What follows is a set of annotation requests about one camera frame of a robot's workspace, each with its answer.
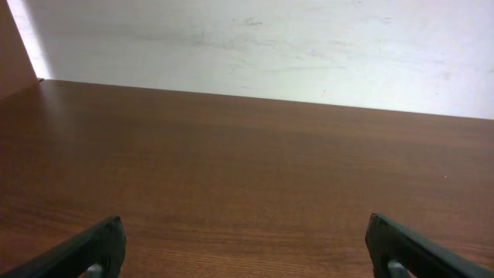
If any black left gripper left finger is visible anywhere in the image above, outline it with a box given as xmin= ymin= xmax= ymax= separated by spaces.
xmin=1 ymin=216 xmax=127 ymax=278

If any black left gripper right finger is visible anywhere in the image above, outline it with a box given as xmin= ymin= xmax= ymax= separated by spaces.
xmin=365 ymin=213 xmax=493 ymax=278

